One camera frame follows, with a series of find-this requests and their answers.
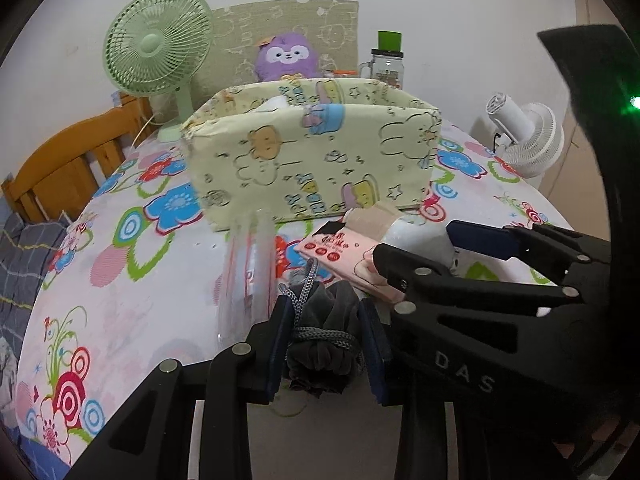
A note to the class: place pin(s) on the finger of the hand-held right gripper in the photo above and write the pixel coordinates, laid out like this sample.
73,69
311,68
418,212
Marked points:
415,272
480,239

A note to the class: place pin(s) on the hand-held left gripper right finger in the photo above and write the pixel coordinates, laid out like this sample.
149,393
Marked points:
377,360

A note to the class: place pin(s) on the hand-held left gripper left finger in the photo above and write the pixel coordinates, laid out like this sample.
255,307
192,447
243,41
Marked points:
277,355

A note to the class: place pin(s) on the pink packet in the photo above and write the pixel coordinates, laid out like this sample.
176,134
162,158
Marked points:
340,250

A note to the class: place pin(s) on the yellow cartoon print box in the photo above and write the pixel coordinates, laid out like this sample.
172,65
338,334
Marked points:
300,160

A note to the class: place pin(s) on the beige cloth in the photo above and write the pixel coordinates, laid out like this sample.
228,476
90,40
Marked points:
370,220

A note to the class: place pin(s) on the clear plastic bag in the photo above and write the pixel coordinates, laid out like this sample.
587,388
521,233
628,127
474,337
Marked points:
250,270

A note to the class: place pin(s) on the white standing fan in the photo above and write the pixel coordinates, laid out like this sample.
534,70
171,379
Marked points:
535,140

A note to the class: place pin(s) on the floral tablecloth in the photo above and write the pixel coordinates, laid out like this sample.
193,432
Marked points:
150,285

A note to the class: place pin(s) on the glass jar with green lid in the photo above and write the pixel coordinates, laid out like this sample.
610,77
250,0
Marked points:
387,67

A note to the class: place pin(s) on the purple plush toy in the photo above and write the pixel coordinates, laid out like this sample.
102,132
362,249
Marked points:
287,52

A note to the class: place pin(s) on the grey plaid blanket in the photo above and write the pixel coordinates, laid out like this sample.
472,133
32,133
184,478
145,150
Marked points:
25,260

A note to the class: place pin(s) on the green desk fan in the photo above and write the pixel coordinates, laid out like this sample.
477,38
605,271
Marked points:
150,45

